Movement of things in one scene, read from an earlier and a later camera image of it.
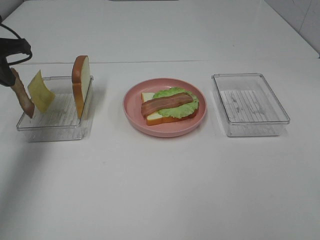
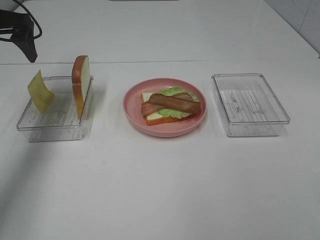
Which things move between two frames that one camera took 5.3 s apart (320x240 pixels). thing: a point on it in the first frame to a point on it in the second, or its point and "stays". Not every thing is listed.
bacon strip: [151, 106] stays
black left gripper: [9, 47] to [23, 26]
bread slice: [157, 118] stays
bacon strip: [26, 103] to [182, 102]
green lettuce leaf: [180, 111] stays
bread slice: [81, 81] stays
